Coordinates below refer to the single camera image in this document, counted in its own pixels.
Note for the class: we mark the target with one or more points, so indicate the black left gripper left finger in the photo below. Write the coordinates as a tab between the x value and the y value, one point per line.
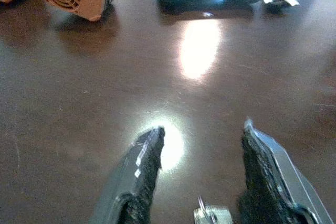
136	182

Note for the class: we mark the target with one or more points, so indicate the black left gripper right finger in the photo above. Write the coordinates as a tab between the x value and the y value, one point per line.
267	182

